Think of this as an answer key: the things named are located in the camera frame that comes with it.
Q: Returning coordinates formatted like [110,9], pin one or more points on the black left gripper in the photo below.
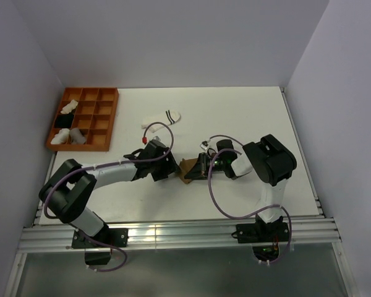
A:
[169,166]

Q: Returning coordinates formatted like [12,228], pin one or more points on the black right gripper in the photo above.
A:
[201,172]

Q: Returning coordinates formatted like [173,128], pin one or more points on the tan brown long sock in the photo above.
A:
[189,170]

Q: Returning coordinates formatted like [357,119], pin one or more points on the grey sock with red cuff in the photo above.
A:
[76,137]

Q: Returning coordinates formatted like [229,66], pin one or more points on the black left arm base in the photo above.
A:
[115,239]

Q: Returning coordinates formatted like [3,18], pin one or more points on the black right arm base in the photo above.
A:
[268,234]

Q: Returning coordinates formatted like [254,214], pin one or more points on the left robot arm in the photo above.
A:
[68,190]

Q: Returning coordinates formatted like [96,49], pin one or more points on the white sock with black stripes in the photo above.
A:
[168,117]

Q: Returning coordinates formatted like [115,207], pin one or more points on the orange wooden compartment tray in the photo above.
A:
[94,116]

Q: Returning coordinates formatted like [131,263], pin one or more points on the white rolled sock in tray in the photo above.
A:
[61,137]

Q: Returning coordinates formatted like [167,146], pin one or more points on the cream rolled sock in tray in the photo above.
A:
[68,108]

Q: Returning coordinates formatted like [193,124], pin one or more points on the black rolled sock in tray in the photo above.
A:
[63,121]

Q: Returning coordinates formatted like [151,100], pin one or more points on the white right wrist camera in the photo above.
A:
[206,147]

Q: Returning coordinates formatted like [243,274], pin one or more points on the aluminium frame rail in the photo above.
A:
[173,235]

